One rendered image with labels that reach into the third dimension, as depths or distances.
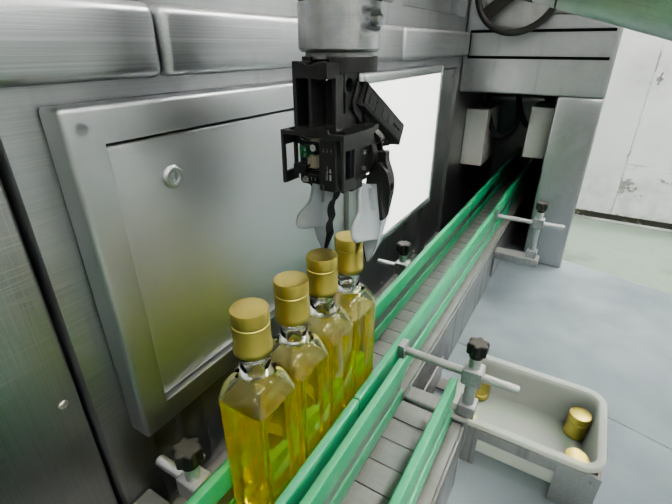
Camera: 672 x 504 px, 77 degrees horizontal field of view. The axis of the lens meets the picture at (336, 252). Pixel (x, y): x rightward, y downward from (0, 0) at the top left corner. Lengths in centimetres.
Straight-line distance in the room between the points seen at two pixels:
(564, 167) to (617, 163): 282
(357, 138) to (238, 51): 18
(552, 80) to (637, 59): 277
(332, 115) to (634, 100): 376
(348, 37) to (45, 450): 47
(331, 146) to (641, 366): 90
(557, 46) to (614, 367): 79
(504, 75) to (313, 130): 100
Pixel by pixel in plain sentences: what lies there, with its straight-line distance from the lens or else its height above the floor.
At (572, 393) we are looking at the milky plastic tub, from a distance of 86.
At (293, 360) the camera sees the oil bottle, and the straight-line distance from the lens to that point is 43.
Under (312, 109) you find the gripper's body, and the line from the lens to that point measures 39.
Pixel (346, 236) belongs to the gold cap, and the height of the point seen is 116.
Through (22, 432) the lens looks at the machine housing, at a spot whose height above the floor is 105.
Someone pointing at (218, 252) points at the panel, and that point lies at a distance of 51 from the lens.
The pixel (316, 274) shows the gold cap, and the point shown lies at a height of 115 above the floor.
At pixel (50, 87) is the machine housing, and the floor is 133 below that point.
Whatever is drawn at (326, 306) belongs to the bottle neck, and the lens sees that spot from 46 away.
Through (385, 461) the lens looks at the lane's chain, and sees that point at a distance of 61.
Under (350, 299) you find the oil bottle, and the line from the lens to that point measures 51.
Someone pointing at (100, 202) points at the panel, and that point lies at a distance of 40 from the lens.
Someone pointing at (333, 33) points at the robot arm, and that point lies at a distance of 40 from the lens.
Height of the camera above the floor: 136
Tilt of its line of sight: 26 degrees down
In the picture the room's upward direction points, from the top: straight up
